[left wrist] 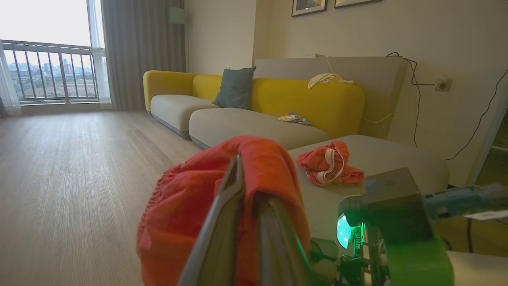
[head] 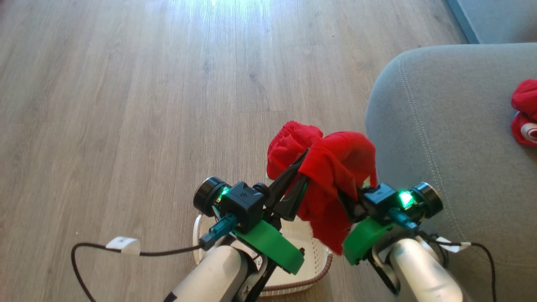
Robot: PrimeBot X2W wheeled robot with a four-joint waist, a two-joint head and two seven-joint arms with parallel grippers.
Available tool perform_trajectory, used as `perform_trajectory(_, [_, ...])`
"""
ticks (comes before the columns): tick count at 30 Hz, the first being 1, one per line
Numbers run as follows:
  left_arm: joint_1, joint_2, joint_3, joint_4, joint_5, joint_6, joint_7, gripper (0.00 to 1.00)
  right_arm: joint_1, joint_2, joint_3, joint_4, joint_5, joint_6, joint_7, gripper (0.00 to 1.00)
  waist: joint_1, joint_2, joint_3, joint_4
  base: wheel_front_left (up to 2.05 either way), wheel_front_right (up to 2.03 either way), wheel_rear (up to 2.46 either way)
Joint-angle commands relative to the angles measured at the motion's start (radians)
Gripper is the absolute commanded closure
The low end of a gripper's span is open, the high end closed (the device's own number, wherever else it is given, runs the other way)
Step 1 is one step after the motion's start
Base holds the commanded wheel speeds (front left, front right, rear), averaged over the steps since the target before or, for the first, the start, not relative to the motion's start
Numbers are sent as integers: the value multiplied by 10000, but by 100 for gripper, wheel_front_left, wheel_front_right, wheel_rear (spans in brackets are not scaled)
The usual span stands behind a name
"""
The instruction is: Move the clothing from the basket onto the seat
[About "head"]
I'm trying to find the plain red shorts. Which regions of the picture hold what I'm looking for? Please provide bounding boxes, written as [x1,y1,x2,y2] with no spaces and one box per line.
[266,121,378,255]

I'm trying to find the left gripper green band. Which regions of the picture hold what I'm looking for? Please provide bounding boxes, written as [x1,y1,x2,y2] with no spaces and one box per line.
[232,148,310,276]

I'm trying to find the grey fabric sofa seat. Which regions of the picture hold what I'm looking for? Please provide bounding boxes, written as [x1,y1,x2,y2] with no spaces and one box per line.
[445,0,537,45]

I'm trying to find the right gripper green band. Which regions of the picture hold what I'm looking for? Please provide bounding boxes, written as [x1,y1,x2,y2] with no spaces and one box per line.
[337,188,395,266]

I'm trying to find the white laundry basket brown rim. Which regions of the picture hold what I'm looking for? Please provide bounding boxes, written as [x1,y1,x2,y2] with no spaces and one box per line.
[193,213,334,297]

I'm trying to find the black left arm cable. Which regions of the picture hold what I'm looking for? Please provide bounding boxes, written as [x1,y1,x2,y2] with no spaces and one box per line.
[70,213,238,302]

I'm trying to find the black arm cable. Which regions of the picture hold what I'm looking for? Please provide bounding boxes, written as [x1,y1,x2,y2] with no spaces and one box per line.
[388,208,498,302]
[70,213,238,302]

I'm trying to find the grey fabric sofa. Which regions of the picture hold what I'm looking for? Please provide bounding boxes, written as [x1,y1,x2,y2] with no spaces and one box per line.
[365,43,537,302]

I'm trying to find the red and white striped garment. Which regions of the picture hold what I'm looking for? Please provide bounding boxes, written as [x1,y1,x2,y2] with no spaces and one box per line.
[510,79,537,147]

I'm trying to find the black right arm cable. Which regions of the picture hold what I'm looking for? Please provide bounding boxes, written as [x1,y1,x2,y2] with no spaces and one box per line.
[388,208,498,302]

